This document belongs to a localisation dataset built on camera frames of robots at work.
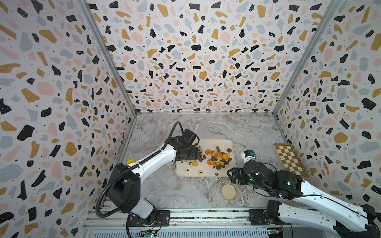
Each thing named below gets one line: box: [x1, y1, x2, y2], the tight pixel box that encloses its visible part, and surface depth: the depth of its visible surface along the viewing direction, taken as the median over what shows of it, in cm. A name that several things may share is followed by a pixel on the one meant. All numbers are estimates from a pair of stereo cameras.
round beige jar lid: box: [220, 183, 237, 200], surface depth 83 cm
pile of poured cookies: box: [204, 145, 233, 171], surface depth 95 cm
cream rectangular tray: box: [175, 138, 237, 178], surface depth 94 cm
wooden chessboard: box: [272, 143, 310, 179], surface depth 94 cm
